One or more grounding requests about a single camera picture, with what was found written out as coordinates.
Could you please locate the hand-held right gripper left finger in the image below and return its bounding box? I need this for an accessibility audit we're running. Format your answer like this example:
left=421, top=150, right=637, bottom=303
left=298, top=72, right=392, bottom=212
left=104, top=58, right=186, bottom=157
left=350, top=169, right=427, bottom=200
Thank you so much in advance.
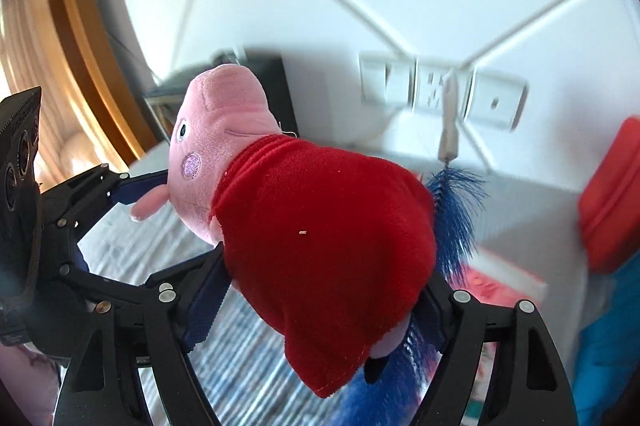
left=52, top=251, right=233, bottom=426

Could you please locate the pink white tissue pack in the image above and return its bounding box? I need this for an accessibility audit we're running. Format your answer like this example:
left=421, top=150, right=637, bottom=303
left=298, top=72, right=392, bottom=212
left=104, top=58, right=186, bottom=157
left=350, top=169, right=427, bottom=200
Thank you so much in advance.
left=462, top=341, right=506, bottom=426
left=450, top=251, right=548, bottom=307

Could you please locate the blue feather duster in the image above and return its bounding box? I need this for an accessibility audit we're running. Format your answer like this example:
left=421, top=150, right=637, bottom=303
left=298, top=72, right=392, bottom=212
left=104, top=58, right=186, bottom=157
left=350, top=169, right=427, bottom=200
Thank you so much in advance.
left=330, top=68, right=488, bottom=426

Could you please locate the pink pig plush red dress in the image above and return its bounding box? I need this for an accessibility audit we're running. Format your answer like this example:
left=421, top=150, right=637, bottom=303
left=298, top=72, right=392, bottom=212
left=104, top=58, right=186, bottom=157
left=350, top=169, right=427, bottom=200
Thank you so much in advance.
left=130, top=64, right=441, bottom=399

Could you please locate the red plastic case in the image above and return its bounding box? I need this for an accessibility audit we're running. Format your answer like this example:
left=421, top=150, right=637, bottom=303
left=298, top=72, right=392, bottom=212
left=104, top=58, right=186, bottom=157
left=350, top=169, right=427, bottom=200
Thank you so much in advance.
left=577, top=116, right=640, bottom=274

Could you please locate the blue plastic crate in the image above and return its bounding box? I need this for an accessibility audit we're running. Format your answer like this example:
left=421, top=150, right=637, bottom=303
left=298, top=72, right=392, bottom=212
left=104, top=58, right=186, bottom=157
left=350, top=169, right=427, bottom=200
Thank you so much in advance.
left=570, top=266, right=640, bottom=426

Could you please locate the black gift box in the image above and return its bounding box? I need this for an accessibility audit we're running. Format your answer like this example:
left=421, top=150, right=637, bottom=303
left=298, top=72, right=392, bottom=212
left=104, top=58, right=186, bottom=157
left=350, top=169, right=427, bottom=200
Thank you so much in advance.
left=142, top=50, right=301, bottom=141

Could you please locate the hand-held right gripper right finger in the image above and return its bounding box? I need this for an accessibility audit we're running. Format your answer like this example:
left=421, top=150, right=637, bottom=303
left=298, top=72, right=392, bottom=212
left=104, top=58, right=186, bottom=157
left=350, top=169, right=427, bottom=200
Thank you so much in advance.
left=412, top=276, right=578, bottom=426

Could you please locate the white wall light switch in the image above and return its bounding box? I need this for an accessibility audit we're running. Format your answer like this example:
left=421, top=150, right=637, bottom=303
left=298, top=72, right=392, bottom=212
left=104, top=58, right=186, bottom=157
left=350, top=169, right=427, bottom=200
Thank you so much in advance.
left=357, top=50, right=418, bottom=107

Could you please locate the striped cloth covered desktop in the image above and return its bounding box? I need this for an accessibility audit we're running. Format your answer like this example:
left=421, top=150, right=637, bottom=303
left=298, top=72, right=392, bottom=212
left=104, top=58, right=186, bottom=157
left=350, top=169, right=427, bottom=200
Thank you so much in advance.
left=60, top=141, right=586, bottom=426

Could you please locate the white round-hole wall socket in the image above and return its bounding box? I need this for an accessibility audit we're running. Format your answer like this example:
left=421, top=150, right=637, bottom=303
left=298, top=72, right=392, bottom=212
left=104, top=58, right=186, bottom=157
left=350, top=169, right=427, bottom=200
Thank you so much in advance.
left=462, top=68, right=530, bottom=131

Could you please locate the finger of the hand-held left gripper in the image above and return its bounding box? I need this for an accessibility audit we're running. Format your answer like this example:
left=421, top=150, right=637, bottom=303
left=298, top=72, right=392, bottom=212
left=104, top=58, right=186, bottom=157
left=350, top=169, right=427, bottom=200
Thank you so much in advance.
left=45, top=226, right=166, bottom=307
left=40, top=163, right=171, bottom=227

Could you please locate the wooden arch frame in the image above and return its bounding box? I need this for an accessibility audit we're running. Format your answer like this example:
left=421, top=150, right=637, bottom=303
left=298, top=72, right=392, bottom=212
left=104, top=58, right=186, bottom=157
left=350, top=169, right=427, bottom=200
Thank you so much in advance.
left=40, top=0, right=161, bottom=167

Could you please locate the white wall power socket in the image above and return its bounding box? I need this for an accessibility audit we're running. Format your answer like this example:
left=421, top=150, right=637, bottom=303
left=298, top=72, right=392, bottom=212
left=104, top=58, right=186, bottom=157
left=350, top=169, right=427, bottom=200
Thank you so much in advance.
left=412, top=58, right=473, bottom=119

